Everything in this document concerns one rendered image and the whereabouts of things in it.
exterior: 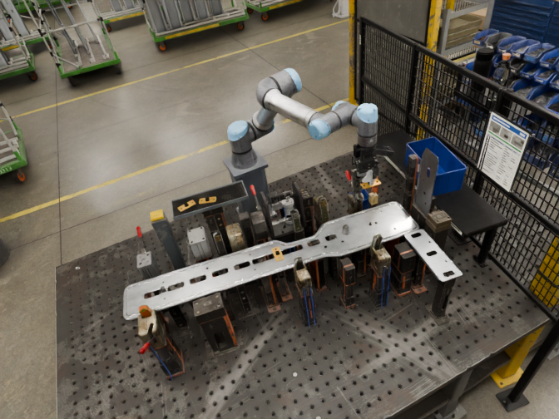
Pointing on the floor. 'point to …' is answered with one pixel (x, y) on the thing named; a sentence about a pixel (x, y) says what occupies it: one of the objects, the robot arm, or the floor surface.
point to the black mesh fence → (509, 398)
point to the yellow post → (503, 376)
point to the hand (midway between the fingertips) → (370, 180)
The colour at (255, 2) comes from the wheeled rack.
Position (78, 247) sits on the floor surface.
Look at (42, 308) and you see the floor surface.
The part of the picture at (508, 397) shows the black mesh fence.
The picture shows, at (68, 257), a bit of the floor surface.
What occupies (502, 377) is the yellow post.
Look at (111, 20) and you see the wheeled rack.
